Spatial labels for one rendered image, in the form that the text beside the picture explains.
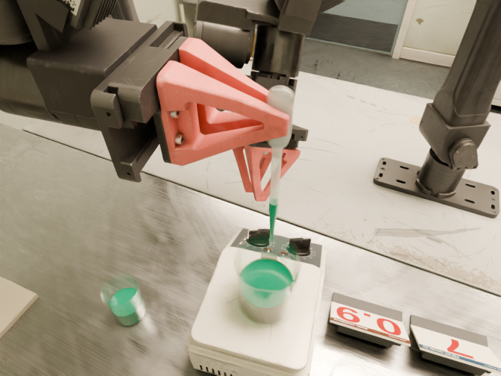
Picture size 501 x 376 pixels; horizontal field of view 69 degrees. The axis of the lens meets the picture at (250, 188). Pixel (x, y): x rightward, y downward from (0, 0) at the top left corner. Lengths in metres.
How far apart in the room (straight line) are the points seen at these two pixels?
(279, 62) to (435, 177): 0.35
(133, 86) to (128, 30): 0.06
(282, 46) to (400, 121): 0.48
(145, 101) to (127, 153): 0.04
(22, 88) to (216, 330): 0.27
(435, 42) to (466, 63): 2.76
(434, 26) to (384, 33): 0.35
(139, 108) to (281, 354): 0.27
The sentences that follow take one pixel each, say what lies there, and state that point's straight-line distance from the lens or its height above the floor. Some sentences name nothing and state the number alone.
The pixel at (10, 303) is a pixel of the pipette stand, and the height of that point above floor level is 0.91.
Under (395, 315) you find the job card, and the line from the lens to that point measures 0.53.
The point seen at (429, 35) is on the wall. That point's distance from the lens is 3.30.
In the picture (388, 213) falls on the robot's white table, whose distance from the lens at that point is 0.64.
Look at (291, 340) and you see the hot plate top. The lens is 0.39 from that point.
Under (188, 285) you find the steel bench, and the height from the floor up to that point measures 0.90.
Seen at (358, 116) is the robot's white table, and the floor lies 0.90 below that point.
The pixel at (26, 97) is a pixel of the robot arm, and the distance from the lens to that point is 0.28.
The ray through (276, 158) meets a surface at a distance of 0.25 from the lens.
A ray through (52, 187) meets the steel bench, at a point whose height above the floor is 0.90.
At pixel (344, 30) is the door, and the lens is 3.36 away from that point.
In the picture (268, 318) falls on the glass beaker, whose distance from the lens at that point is 0.38.
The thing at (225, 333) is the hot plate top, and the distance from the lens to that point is 0.39.
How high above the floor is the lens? 1.35
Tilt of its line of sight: 45 degrees down
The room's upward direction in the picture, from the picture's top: straight up
